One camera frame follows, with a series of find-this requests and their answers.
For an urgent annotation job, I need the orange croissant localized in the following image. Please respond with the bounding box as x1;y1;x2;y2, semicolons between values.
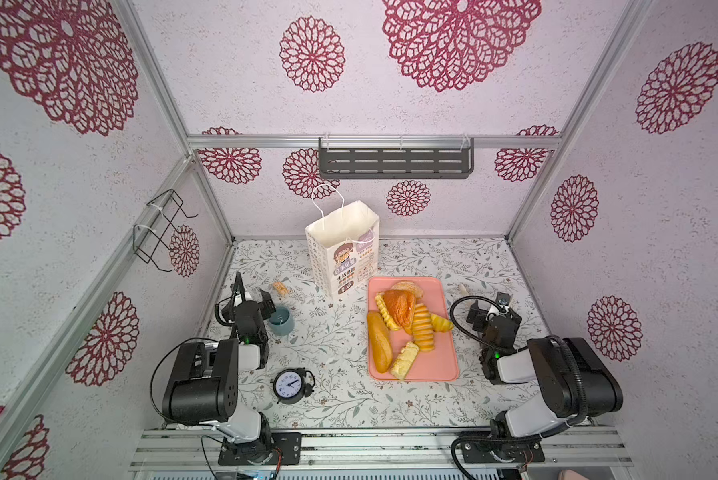
382;290;417;330

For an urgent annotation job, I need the pale yellow square bread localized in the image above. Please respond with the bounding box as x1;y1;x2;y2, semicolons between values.
390;342;420;381

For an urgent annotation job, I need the white paper bag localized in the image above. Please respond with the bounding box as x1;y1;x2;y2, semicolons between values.
305;200;380;301

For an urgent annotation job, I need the long baguette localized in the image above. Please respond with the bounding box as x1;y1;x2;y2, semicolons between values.
366;311;393;373

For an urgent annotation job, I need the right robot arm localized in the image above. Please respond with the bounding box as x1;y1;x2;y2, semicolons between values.
450;293;624;458

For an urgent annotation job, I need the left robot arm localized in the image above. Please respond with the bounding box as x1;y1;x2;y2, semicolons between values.
154;273;276;464

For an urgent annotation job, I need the small yellow bread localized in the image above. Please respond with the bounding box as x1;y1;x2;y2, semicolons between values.
431;314;454;333

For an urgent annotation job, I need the ridged spiral bread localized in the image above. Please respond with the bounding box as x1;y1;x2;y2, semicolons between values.
411;303;435;352

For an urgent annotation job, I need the corn-like yellow bread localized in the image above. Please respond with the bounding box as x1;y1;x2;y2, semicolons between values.
375;293;401;331

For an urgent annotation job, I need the teal cup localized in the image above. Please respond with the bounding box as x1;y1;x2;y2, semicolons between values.
268;306;294;337

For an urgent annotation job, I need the black alarm clock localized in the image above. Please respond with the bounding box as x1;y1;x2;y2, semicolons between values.
273;367;316;405

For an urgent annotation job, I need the black wire rack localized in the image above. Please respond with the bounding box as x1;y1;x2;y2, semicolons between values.
131;189;201;278

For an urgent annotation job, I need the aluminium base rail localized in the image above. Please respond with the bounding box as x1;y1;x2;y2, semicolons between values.
126;426;633;473

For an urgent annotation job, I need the grey wall shelf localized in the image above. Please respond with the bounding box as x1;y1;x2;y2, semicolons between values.
317;137;474;180

